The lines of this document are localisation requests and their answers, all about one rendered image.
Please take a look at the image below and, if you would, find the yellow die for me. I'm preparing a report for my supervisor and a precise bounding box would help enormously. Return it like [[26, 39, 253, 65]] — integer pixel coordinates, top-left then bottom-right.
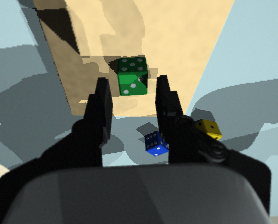
[[195, 119, 222, 140]]

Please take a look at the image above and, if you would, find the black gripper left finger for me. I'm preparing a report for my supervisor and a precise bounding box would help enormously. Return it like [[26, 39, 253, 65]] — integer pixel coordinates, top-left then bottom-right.
[[0, 77, 113, 224]]

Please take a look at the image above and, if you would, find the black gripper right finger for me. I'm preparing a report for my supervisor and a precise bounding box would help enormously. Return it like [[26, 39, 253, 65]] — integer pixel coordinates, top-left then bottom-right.
[[155, 75, 272, 217]]

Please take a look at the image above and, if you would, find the green die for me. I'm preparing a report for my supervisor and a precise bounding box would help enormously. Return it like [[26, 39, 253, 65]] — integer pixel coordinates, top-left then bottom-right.
[[117, 57, 148, 96]]

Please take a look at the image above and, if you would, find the tan square mat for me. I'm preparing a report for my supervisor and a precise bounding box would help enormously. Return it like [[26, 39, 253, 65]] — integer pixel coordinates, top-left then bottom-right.
[[33, 0, 234, 117]]

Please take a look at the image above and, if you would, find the blue die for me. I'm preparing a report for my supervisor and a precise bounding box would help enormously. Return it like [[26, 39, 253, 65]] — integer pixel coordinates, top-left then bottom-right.
[[145, 131, 168, 156]]

